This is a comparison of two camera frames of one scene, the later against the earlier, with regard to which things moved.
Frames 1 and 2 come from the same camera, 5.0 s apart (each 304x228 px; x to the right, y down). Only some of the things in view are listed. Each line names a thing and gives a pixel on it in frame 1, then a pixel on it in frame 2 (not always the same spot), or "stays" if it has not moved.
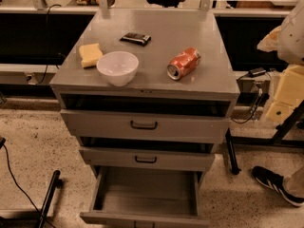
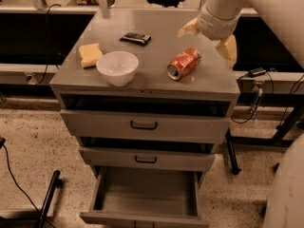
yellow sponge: [89, 54] stays
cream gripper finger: [270, 43] to [190, 28]
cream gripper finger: [290, 93] to [228, 47]
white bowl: [118, 68] stays
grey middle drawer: [172, 159] stays
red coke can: [182, 63] stays
